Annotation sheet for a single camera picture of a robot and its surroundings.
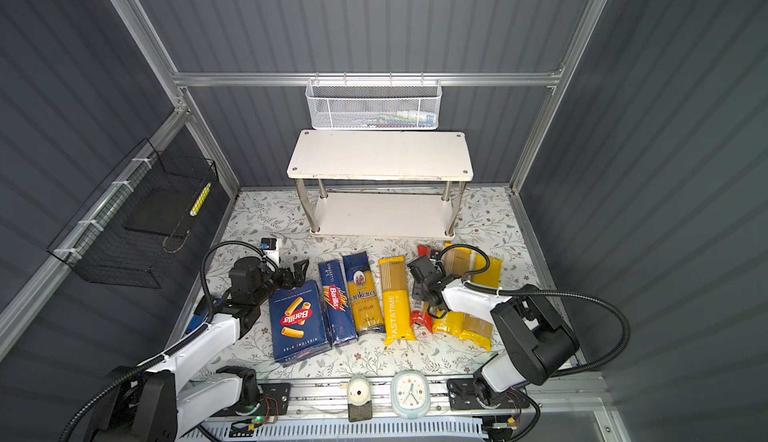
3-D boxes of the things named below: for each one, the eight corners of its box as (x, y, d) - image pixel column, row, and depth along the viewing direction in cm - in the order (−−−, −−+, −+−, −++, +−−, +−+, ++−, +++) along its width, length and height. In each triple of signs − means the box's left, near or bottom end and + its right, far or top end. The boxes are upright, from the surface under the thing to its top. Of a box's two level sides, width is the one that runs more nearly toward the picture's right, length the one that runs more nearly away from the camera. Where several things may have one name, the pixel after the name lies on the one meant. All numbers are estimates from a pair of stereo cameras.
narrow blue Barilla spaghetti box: (333, 348, 83) (331, 344, 80) (320, 270, 99) (317, 264, 96) (359, 340, 85) (358, 335, 81) (342, 264, 101) (340, 258, 97)
